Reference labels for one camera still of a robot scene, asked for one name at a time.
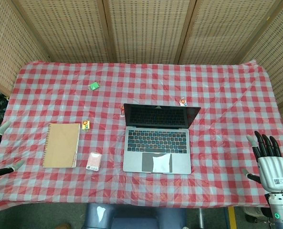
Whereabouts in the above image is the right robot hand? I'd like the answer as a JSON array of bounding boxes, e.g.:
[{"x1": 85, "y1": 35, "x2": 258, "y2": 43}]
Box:
[{"x1": 241, "y1": 130, "x2": 283, "y2": 193}]

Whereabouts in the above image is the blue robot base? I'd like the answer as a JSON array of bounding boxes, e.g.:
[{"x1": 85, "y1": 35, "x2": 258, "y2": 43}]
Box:
[{"x1": 83, "y1": 203, "x2": 187, "y2": 229}]

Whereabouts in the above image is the grey laptop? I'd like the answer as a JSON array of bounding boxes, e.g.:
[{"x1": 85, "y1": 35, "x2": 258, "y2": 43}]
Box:
[{"x1": 123, "y1": 103, "x2": 201, "y2": 175}]

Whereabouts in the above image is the brown spiral notebook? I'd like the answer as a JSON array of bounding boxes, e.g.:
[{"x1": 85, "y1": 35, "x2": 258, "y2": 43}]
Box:
[{"x1": 42, "y1": 123, "x2": 81, "y2": 169}]

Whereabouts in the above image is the pink tissue pack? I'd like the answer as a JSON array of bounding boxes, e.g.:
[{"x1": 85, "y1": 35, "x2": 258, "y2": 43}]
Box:
[{"x1": 85, "y1": 152, "x2": 102, "y2": 171}]

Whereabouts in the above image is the red white checkered tablecloth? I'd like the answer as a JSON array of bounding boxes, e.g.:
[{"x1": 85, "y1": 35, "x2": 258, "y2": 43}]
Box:
[{"x1": 0, "y1": 58, "x2": 283, "y2": 210}]

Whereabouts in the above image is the woven folding screen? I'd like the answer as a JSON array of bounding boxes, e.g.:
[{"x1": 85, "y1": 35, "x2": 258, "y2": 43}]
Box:
[{"x1": 0, "y1": 0, "x2": 283, "y2": 113}]

